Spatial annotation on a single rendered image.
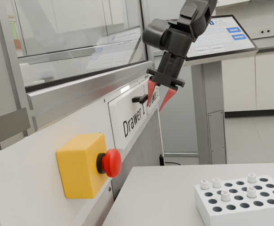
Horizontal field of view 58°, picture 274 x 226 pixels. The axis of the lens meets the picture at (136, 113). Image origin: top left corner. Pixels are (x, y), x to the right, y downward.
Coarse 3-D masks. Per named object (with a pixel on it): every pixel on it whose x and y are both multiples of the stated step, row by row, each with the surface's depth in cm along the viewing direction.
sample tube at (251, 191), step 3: (249, 189) 36; (252, 189) 36; (255, 189) 35; (249, 192) 35; (252, 192) 35; (255, 192) 35; (249, 195) 36; (252, 195) 35; (255, 195) 35; (252, 198) 35
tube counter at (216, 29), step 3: (207, 27) 146; (210, 27) 147; (213, 27) 148; (216, 27) 148; (219, 27) 149; (222, 27) 150; (207, 30) 145; (210, 30) 146; (213, 30) 146; (216, 30) 147; (219, 30) 147; (222, 30) 148; (204, 33) 143
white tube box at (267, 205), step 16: (256, 176) 41; (208, 192) 38; (240, 192) 37; (256, 192) 37; (272, 192) 36; (208, 208) 35; (224, 208) 34; (240, 208) 34; (256, 208) 33; (272, 208) 33; (208, 224) 34; (224, 224) 33; (240, 224) 33; (256, 224) 33; (272, 224) 33
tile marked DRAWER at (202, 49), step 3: (195, 48) 134; (198, 48) 135; (201, 48) 136; (204, 48) 136; (207, 48) 137; (198, 51) 134; (201, 51) 134; (204, 51) 135; (207, 51) 136; (210, 51) 136
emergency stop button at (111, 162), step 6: (108, 150) 34; (114, 150) 34; (108, 156) 33; (114, 156) 34; (120, 156) 35; (102, 162) 34; (108, 162) 33; (114, 162) 33; (120, 162) 35; (102, 168) 34; (108, 168) 33; (114, 168) 33; (120, 168) 35; (108, 174) 33; (114, 174) 34
